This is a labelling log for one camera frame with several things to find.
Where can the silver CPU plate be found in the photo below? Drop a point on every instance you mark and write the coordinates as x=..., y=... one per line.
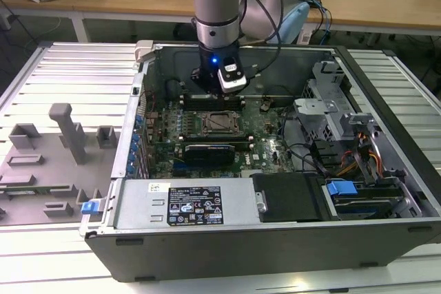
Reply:
x=220, y=122

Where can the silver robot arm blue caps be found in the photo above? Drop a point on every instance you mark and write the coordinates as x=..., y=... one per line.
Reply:
x=213, y=5

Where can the black RAM slot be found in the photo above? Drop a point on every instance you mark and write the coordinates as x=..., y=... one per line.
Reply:
x=244, y=144
x=206, y=137
x=193, y=99
x=213, y=105

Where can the CPU socket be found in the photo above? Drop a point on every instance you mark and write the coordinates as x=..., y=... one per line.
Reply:
x=204, y=132

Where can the black drive bay cover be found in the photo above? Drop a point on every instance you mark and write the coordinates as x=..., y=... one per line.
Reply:
x=286, y=197

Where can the beige case release latch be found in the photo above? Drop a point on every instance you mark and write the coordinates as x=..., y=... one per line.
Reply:
x=143, y=49

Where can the black graphics card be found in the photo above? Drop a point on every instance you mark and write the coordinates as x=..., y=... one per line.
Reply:
x=206, y=156

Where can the blue card retention clip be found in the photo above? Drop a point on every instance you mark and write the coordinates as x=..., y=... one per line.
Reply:
x=135, y=142
x=139, y=120
x=132, y=160

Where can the green motherboard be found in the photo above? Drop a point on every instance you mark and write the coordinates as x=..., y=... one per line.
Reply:
x=262, y=156

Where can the silver metal drive cage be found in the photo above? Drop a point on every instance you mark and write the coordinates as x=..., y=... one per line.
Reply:
x=317, y=115

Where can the silver power supply unit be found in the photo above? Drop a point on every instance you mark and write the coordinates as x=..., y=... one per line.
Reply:
x=138, y=204

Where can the hard disk in blue carrier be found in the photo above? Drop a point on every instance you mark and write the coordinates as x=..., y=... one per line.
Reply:
x=341, y=189
x=365, y=210

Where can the blue case latch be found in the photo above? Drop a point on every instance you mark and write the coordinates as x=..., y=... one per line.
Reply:
x=87, y=207

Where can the black open PC case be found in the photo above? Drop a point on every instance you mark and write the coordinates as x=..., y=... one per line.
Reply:
x=241, y=256

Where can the grey parts rack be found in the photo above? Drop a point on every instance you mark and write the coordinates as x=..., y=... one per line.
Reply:
x=41, y=170

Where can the green RAM stick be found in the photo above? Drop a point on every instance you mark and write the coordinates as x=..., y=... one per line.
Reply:
x=38, y=190

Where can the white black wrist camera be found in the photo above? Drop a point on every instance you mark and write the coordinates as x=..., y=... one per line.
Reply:
x=232, y=80

